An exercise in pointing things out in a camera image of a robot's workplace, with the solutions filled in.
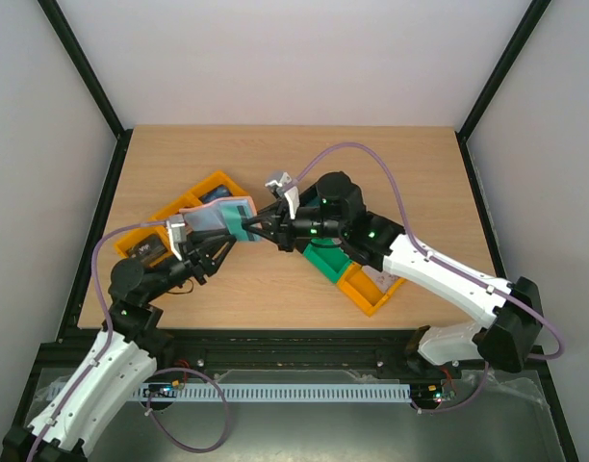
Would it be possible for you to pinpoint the green storage bin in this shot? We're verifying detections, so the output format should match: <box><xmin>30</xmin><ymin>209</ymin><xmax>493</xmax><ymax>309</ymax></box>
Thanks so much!
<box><xmin>303</xmin><ymin>241</ymin><xmax>353</xmax><ymax>284</ymax></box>

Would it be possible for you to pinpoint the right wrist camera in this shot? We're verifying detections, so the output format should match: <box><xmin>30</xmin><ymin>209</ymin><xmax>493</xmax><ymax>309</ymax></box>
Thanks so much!
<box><xmin>265</xmin><ymin>170</ymin><xmax>300</xmax><ymax>219</ymax></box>

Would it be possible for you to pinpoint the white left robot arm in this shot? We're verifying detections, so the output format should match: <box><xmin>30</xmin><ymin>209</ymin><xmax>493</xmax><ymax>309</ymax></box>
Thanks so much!
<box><xmin>1</xmin><ymin>229</ymin><xmax>236</xmax><ymax>461</ymax></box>

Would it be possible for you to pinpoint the purple floor cable loop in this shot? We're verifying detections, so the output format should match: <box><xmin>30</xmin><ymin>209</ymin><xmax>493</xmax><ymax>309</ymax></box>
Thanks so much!
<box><xmin>142</xmin><ymin>366</ymin><xmax>233</xmax><ymax>453</ymax></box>

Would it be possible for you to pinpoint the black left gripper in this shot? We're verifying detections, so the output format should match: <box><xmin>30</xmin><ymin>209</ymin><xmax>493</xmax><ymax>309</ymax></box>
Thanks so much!
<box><xmin>145</xmin><ymin>230</ymin><xmax>239</xmax><ymax>303</ymax></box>

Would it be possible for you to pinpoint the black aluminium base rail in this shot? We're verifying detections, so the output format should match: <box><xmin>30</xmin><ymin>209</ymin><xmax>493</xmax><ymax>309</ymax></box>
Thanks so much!
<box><xmin>34</xmin><ymin>328</ymin><xmax>546</xmax><ymax>381</ymax></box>

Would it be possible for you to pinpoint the pale pink card stack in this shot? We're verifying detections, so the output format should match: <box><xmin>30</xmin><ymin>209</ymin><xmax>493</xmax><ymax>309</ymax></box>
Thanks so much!
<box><xmin>363</xmin><ymin>266</ymin><xmax>399</xmax><ymax>294</ymax></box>

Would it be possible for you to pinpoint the white slotted cable duct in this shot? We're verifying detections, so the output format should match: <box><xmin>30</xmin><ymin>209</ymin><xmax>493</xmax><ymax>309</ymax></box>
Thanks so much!
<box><xmin>46</xmin><ymin>382</ymin><xmax>412</xmax><ymax>404</ymax></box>

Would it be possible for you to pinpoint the blue card stack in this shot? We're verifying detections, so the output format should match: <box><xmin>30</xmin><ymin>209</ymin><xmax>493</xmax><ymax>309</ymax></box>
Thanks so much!
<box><xmin>199</xmin><ymin>185</ymin><xmax>233</xmax><ymax>204</ymax></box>

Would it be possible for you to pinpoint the black storage bin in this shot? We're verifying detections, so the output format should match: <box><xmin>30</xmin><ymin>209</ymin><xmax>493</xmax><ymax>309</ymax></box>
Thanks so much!
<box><xmin>296</xmin><ymin>184</ymin><xmax>320</xmax><ymax>214</ymax></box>

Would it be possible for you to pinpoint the black card stack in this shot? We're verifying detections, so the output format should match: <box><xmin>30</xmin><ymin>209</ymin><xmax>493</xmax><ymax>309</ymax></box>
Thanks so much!
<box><xmin>127</xmin><ymin>234</ymin><xmax>167</xmax><ymax>268</ymax></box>

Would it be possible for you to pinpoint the yellow triple storage bin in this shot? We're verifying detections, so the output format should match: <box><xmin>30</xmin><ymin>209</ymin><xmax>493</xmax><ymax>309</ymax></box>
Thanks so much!
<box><xmin>114</xmin><ymin>170</ymin><xmax>256</xmax><ymax>268</ymax></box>

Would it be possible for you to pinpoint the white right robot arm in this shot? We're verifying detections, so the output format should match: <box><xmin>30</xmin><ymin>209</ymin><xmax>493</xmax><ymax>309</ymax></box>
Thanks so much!
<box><xmin>243</xmin><ymin>172</ymin><xmax>542</xmax><ymax>377</ymax></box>

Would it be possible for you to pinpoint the yellow single storage bin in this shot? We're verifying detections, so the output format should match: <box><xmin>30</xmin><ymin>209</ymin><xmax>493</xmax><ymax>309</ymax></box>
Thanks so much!
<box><xmin>337</xmin><ymin>263</ymin><xmax>405</xmax><ymax>317</ymax></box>

